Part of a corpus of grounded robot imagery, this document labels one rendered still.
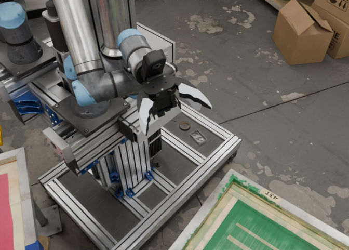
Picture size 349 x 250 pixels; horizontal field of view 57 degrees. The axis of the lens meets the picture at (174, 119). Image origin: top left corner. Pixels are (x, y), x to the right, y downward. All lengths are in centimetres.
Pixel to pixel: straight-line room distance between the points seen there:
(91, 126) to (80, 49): 42
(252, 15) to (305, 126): 193
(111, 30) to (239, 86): 237
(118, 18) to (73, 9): 21
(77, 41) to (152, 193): 153
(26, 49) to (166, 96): 99
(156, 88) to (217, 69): 281
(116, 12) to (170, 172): 149
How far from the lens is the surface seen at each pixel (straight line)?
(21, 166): 157
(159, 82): 73
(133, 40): 85
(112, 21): 109
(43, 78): 167
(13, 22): 154
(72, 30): 91
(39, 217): 244
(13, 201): 152
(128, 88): 91
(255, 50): 386
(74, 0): 93
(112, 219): 220
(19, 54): 162
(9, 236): 145
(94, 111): 125
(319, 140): 305
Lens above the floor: 216
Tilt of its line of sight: 47 degrees down
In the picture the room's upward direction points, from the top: straight up
